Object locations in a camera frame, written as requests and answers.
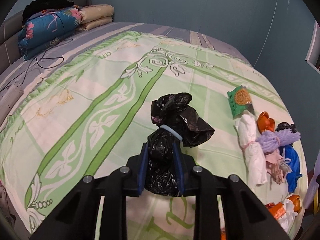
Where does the small black bag trash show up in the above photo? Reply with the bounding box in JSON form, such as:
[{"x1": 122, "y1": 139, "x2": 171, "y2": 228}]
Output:
[{"x1": 276, "y1": 122, "x2": 297, "y2": 133}]

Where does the white power strip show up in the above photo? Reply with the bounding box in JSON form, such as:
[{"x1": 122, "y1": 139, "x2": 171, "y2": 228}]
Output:
[{"x1": 0, "y1": 82, "x2": 23, "y2": 125}]

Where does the grey padded headboard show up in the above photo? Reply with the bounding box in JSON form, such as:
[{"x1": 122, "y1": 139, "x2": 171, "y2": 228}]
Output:
[{"x1": 1, "y1": 0, "x2": 92, "y2": 72}]

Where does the pink crumpled bag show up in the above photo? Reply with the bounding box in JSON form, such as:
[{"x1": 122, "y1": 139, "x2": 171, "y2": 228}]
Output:
[{"x1": 265, "y1": 148, "x2": 292, "y2": 185}]

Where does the blue striped bed sheet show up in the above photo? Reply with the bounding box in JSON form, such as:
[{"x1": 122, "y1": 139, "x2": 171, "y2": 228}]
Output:
[{"x1": 0, "y1": 22, "x2": 253, "y2": 131}]

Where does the white bag tied pink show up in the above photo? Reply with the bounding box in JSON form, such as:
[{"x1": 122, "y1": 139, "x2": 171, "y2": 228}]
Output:
[{"x1": 235, "y1": 114, "x2": 267, "y2": 189}]

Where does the orange foil wrapper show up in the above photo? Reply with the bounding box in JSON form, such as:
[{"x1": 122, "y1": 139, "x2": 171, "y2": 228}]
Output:
[{"x1": 265, "y1": 202, "x2": 286, "y2": 219}]

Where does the green snack packet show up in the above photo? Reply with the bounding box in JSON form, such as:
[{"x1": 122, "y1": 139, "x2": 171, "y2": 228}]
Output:
[{"x1": 227, "y1": 86, "x2": 255, "y2": 119}]

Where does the white plastic bag trash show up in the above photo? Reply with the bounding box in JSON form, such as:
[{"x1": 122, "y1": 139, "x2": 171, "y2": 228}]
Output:
[{"x1": 275, "y1": 199, "x2": 298, "y2": 233}]

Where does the blue floral folded quilt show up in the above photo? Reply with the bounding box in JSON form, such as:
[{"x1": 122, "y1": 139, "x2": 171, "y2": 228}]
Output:
[{"x1": 17, "y1": 7, "x2": 82, "y2": 61}]

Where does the purple net bundle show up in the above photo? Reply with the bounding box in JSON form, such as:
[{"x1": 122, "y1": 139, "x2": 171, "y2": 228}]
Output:
[{"x1": 255, "y1": 129, "x2": 300, "y2": 153}]

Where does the black clothing pile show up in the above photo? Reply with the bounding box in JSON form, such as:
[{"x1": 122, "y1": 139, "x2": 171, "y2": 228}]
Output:
[{"x1": 22, "y1": 0, "x2": 74, "y2": 25}]

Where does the small orange plastic bag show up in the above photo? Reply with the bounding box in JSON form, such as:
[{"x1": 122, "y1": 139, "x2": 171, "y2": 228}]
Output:
[{"x1": 257, "y1": 111, "x2": 275, "y2": 133}]

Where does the black plastic bag trash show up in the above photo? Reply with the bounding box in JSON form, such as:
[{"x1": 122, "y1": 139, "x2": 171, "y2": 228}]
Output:
[{"x1": 144, "y1": 92, "x2": 215, "y2": 197}]

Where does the beige folded quilt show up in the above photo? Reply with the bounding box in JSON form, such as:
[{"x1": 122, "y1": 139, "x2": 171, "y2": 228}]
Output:
[{"x1": 76, "y1": 4, "x2": 114, "y2": 31}]

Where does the blue plastic bag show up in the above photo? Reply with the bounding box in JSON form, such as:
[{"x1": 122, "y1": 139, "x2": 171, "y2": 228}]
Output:
[{"x1": 279, "y1": 145, "x2": 302, "y2": 193}]

